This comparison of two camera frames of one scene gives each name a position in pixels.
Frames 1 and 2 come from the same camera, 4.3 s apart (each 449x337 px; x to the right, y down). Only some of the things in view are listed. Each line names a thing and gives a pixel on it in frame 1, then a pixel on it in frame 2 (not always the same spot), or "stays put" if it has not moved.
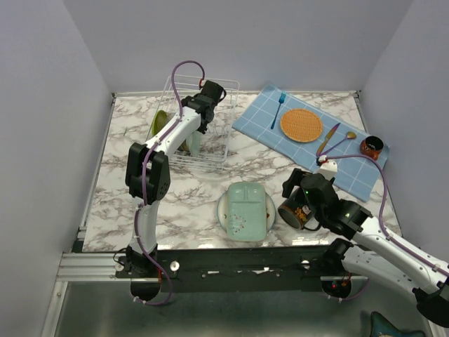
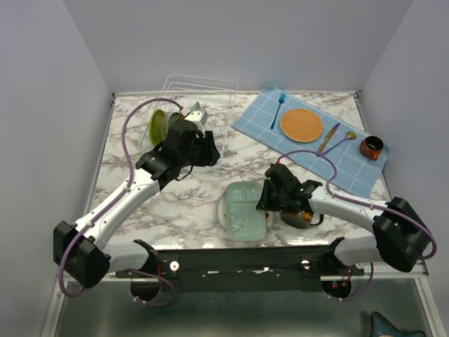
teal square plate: (246, 216) stays put
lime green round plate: (159, 120) stays put
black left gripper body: (203, 126) to (203, 152)
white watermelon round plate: (222, 212) stays put
